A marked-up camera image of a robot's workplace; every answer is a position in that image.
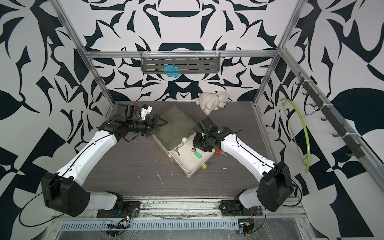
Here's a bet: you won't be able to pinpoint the white plush toy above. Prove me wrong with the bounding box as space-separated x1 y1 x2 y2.
197 91 229 116

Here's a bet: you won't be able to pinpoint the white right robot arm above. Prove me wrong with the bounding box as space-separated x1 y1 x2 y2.
193 118 294 213

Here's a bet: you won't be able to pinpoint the keys with red tag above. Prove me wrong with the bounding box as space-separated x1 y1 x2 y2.
215 150 223 156

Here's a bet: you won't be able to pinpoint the green clothes hanger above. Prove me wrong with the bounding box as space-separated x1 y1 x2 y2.
280 98 312 173

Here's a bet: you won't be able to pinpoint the teal crumpled cloth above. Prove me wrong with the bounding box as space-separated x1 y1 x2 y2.
163 65 180 78

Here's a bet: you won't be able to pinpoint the grey wall hook rail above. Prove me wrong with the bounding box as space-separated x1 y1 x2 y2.
298 72 366 159

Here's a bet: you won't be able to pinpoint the grey wall shelf rack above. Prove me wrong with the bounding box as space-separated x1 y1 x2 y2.
140 51 221 74

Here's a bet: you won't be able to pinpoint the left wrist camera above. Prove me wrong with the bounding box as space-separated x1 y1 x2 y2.
117 104 153 120

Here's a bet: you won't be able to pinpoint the three-drawer storage box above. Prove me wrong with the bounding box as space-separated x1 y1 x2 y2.
153 105 197 163

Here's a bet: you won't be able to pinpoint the keys with green tag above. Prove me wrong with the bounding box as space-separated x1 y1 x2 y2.
192 148 202 159

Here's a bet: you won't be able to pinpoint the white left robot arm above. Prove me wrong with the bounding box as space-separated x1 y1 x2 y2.
41 115 168 217

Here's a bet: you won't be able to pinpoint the white cable duct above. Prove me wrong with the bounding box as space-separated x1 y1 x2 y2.
60 219 240 232

